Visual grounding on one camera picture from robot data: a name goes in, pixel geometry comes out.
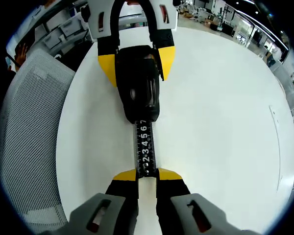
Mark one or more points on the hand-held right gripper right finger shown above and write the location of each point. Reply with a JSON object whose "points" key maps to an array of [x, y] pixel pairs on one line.
{"points": [[172, 187]]}

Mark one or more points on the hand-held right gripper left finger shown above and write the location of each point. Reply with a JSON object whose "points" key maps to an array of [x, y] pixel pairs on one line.
{"points": [[123, 191]]}

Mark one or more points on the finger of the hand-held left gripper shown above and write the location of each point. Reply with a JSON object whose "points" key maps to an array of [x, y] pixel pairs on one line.
{"points": [[107, 63], [166, 58]]}

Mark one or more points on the black tape measure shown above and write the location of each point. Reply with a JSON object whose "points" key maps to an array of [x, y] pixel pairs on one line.
{"points": [[137, 85]]}

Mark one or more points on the white storage shelf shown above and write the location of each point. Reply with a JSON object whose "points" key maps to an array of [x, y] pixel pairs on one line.
{"points": [[63, 30]]}

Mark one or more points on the white mesh office chair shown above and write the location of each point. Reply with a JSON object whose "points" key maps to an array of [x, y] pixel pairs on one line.
{"points": [[31, 127]]}

